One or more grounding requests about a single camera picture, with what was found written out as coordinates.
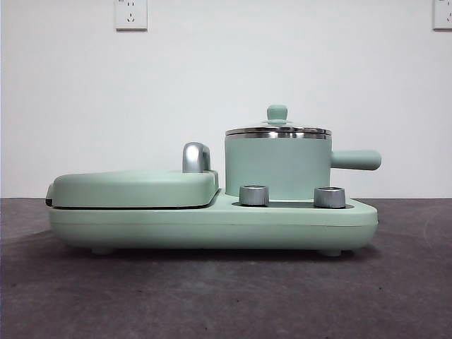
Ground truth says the green pot with handle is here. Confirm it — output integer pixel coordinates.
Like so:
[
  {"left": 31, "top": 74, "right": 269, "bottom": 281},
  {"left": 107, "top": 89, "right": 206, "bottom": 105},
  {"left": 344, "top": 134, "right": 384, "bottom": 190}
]
[{"left": 225, "top": 129, "right": 383, "bottom": 198}]

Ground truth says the silver control knob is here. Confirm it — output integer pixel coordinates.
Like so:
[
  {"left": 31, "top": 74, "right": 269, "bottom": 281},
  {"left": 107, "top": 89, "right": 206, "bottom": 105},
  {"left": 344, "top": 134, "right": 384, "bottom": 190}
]
[
  {"left": 239, "top": 184, "right": 270, "bottom": 206},
  {"left": 313, "top": 186, "right": 346, "bottom": 208}
]

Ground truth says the glass lid with green knob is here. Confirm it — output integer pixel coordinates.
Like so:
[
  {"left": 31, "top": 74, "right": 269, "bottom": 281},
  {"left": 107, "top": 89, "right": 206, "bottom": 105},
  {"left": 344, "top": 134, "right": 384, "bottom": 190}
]
[{"left": 225, "top": 104, "right": 333, "bottom": 137}]

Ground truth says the white wall socket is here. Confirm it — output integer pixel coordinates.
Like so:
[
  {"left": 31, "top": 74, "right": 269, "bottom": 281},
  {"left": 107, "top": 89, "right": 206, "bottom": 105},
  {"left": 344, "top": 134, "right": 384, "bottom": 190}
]
[
  {"left": 114, "top": 0, "right": 148, "bottom": 32},
  {"left": 432, "top": 0, "right": 452, "bottom": 31}
]

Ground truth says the green breakfast machine base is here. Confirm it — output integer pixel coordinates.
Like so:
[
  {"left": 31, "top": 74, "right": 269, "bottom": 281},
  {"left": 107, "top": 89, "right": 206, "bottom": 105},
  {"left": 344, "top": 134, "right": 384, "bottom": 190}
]
[{"left": 47, "top": 186, "right": 379, "bottom": 257}]

